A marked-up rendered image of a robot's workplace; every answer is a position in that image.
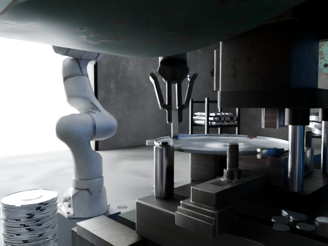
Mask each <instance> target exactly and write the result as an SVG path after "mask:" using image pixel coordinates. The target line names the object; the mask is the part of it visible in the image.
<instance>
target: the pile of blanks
mask: <svg viewBox="0 0 328 246"><path fill-rule="evenodd" d="M0 208H1V227H2V228H1V229H2V246H58V225H57V211H58V196H57V197H56V198H54V199H52V200H50V201H47V202H44V203H41V204H36V205H27V206H9V205H4V204H2V203H1V206H0Z"/></svg>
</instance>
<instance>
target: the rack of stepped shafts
mask: <svg viewBox="0 0 328 246"><path fill-rule="evenodd" d="M193 103H205V112H198V113H195V115H197V116H196V117H193ZM209 103H218V101H210V100H209V98H206V99H205V101H193V99H190V104H189V134H190V135H192V134H193V126H205V134H209V128H219V129H218V134H222V127H236V135H239V134H240V108H237V109H236V117H232V116H233V113H227V112H222V108H219V112H210V111H209ZM193 118H194V119H195V120H193ZM232 120H236V121H232ZM232 124H233V125H232Z"/></svg>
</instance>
